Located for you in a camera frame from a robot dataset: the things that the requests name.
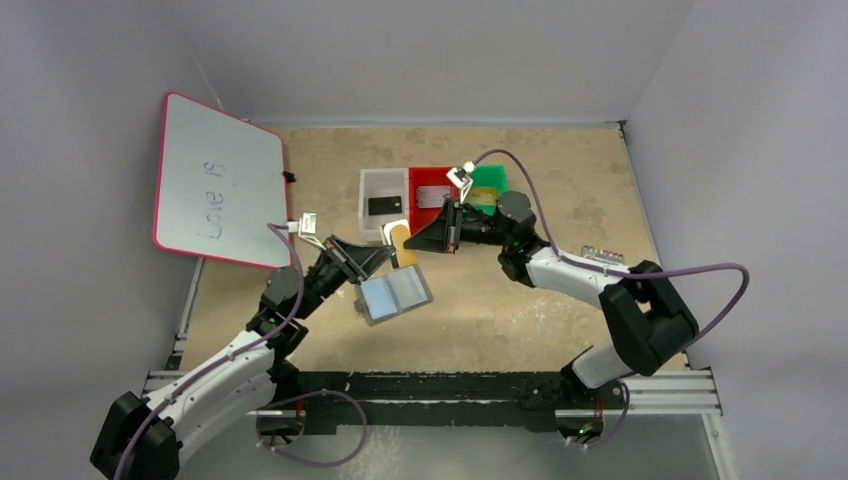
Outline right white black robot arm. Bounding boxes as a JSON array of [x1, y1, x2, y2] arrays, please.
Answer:
[[404, 191, 699, 390]]

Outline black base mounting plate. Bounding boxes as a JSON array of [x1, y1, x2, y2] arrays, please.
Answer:
[[256, 371, 627, 442]]

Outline white board with pink frame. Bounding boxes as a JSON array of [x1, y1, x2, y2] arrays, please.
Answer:
[[152, 92, 289, 268]]

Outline silver pink credit card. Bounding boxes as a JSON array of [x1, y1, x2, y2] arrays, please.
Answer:
[[415, 185, 453, 209]]

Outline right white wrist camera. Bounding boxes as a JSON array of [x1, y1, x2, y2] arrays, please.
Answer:
[[446, 162, 476, 203]]

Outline white plastic bin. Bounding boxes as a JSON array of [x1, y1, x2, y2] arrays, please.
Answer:
[[358, 168, 409, 242]]

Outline red plastic bin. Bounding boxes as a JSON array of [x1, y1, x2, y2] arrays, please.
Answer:
[[408, 167, 458, 233]]

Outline aluminium frame rail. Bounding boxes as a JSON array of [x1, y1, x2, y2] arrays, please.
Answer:
[[135, 370, 723, 419]]

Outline grey leather card holder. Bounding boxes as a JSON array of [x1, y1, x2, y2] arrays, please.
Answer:
[[355, 264, 433, 326]]

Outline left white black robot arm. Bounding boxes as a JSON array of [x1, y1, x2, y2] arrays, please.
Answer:
[[90, 235, 394, 479]]

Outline box of coloured markers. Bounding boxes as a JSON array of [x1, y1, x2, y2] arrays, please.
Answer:
[[581, 245, 625, 264]]

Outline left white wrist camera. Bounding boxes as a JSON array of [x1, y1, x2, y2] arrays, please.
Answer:
[[286, 212, 325, 250]]

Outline black credit card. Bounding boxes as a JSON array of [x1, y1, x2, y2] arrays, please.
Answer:
[[367, 196, 403, 216]]

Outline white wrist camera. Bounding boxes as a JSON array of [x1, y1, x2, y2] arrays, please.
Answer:
[[446, 162, 476, 203], [286, 212, 325, 250]]

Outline gold card black stripe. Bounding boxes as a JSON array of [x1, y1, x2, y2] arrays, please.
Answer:
[[382, 219, 418, 269]]

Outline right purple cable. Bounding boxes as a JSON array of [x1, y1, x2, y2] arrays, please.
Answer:
[[466, 148, 751, 352]]

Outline gold credit card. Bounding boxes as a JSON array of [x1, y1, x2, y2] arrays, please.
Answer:
[[465, 186, 498, 207]]

